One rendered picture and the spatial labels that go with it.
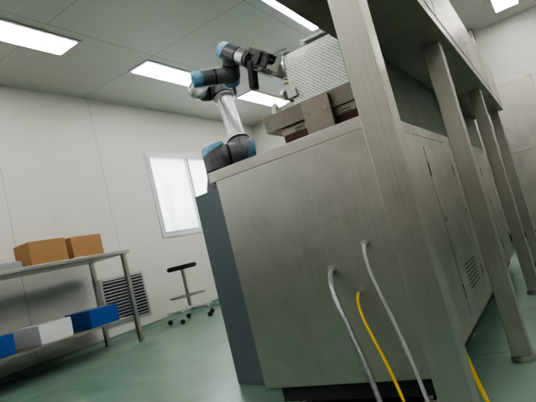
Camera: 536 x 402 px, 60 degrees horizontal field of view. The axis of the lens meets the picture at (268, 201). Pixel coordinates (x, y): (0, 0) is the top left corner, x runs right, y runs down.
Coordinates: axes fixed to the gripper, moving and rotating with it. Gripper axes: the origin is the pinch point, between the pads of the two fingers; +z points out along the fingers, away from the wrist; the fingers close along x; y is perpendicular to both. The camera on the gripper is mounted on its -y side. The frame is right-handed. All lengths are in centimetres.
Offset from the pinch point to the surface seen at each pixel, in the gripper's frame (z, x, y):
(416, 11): 52, -26, 31
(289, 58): 2.6, -4.8, 7.8
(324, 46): 15.7, -5.4, 16.0
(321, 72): 18.5, -5.4, 7.1
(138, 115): -361, 275, -113
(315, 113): 33.1, -27.1, -6.7
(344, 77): 28.0, -5.5, 7.9
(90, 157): -322, 186, -160
